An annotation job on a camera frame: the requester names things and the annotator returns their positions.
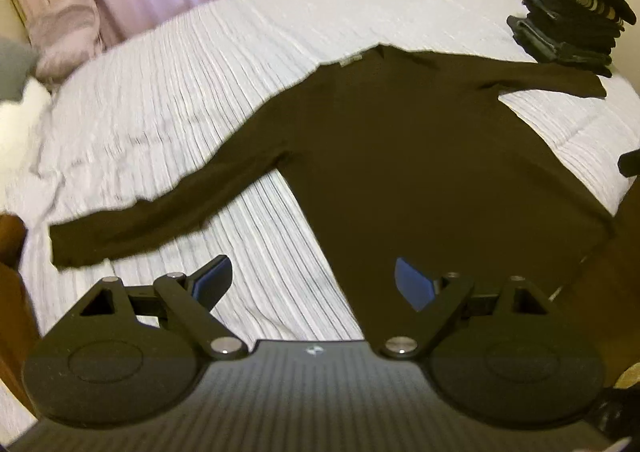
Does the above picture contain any dark brown long-sleeve shirt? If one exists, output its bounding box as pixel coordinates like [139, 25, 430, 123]
[50, 45, 613, 342]

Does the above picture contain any stack of dark folded clothes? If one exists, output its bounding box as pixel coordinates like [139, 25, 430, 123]
[506, 0, 637, 77]

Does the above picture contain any white ribbed bed cover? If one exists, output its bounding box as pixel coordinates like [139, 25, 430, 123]
[0, 0, 640, 438]

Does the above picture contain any pink pillow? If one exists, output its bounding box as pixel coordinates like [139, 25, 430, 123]
[27, 0, 104, 85]

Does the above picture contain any grey pillow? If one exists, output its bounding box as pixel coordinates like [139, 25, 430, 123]
[0, 37, 39, 102]

